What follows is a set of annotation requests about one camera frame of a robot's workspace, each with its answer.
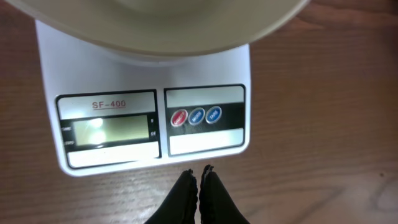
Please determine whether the white ceramic bowl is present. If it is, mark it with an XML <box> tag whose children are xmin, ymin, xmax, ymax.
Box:
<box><xmin>8</xmin><ymin>0</ymin><xmax>308</xmax><ymax>57</ymax></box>

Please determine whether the white digital kitchen scale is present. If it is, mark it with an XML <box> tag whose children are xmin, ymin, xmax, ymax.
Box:
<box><xmin>35</xmin><ymin>22</ymin><xmax>251</xmax><ymax>177</ymax></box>

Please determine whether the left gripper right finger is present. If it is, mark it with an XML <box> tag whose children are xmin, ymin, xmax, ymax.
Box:
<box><xmin>199</xmin><ymin>165</ymin><xmax>249</xmax><ymax>224</ymax></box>

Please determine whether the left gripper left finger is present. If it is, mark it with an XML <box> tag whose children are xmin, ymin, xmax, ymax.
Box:
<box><xmin>145</xmin><ymin>169</ymin><xmax>198</xmax><ymax>224</ymax></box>

